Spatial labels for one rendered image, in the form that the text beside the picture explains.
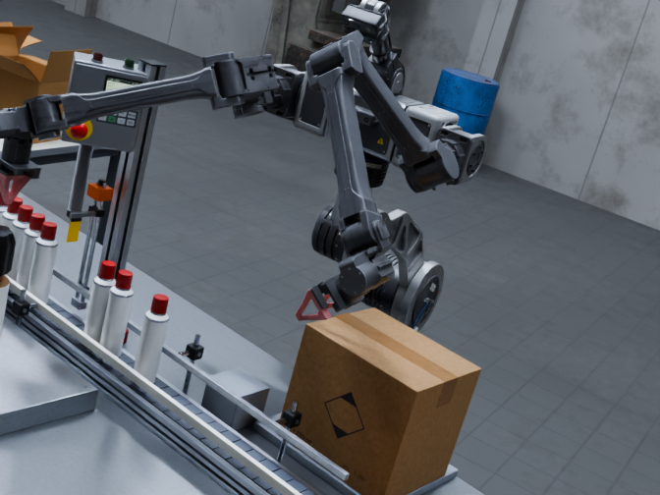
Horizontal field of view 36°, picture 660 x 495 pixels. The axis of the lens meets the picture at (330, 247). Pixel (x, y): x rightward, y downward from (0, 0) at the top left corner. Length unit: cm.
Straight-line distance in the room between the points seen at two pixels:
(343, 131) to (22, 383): 83
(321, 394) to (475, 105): 685
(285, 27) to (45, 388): 718
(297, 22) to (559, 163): 267
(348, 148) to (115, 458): 76
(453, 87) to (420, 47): 104
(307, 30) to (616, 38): 266
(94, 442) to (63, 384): 16
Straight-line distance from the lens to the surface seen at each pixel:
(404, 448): 202
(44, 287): 246
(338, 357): 205
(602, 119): 918
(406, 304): 299
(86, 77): 231
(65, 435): 210
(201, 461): 206
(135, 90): 210
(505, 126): 944
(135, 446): 210
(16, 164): 217
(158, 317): 214
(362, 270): 184
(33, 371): 220
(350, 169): 195
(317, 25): 893
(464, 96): 878
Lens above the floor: 195
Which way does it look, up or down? 19 degrees down
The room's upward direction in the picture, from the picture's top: 15 degrees clockwise
